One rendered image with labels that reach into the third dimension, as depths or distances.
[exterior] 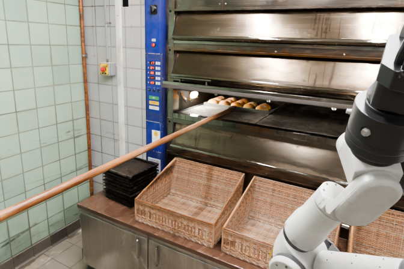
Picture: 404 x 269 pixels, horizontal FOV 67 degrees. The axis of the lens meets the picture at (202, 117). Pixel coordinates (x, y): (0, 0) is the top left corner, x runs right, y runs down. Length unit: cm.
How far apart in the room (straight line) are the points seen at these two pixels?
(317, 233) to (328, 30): 137
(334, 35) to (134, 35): 138
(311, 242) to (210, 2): 170
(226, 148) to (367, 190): 165
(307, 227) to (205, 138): 162
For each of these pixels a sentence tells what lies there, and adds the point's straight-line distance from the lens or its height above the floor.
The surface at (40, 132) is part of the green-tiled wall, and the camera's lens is 262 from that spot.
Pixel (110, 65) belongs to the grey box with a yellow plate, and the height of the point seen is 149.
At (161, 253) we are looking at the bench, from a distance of 200.
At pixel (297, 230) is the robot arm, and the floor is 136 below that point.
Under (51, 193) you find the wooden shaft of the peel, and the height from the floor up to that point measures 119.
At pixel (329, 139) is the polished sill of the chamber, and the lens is 190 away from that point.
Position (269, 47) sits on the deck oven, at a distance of 190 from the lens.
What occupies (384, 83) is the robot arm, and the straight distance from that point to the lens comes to 40.
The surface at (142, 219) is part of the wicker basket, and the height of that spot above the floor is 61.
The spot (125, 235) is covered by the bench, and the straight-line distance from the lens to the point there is 213.
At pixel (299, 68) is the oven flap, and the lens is 187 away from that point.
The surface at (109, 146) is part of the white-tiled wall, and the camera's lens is 276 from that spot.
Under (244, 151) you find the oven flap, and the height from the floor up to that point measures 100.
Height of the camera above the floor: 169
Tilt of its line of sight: 14 degrees down
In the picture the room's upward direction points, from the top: 2 degrees clockwise
